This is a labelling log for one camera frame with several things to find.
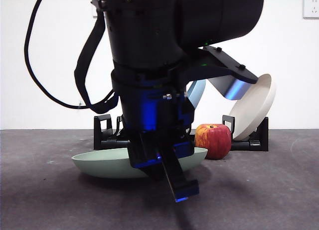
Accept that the blue plate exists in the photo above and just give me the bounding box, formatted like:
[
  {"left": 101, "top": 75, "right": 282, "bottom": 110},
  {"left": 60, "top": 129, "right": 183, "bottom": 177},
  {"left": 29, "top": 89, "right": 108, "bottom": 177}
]
[{"left": 186, "top": 80, "right": 207, "bottom": 109}]

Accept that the red yellow apple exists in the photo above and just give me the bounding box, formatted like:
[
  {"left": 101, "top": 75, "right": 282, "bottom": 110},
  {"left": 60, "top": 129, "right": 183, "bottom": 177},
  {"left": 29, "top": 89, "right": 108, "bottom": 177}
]
[{"left": 194, "top": 123, "right": 232, "bottom": 160}]

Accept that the black plate rack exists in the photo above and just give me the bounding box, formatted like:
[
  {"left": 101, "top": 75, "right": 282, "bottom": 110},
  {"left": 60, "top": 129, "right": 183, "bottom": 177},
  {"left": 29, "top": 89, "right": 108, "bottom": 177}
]
[{"left": 93, "top": 114, "right": 269, "bottom": 152}]

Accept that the black braided cable sleeve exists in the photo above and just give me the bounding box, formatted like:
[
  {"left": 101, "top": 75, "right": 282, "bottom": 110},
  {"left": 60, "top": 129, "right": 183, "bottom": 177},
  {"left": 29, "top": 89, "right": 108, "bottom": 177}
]
[{"left": 74, "top": 10, "right": 120, "bottom": 114}]

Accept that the thin black cable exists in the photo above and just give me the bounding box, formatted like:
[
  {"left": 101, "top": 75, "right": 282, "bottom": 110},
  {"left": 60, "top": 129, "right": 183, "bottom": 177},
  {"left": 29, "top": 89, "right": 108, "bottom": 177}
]
[{"left": 24, "top": 0, "right": 88, "bottom": 109}]

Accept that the beige plate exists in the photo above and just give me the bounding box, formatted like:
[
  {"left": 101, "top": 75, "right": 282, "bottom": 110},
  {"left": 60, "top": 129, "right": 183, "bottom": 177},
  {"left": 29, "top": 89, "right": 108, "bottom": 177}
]
[{"left": 228, "top": 74, "right": 277, "bottom": 141}]

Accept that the green plate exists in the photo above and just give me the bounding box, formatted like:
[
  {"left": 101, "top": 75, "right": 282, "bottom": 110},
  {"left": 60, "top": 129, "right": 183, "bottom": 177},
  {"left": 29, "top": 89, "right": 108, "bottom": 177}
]
[{"left": 71, "top": 147, "right": 209, "bottom": 180}]

